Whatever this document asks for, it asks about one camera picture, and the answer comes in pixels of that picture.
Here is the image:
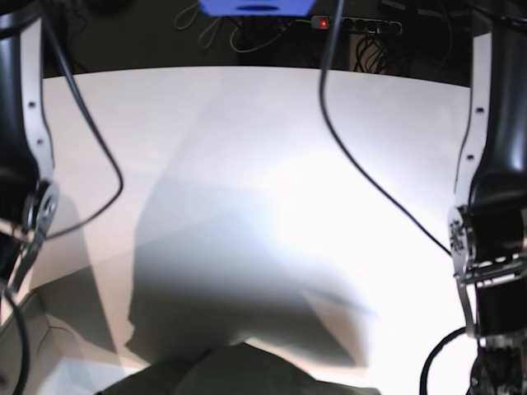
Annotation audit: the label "blue box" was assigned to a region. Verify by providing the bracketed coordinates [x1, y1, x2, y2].
[198, 0, 315, 16]

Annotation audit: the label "green t-shirt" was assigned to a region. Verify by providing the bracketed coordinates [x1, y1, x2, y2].
[99, 343, 380, 395]

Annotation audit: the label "black power strip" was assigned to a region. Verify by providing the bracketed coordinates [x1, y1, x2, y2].
[310, 16, 403, 36]

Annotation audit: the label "black coiled cables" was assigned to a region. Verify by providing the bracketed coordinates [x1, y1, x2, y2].
[354, 35, 390, 74]

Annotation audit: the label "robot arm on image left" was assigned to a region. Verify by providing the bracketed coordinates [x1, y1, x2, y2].
[1, 1, 124, 394]

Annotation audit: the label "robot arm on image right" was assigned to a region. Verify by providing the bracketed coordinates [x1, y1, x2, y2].
[444, 1, 526, 394]

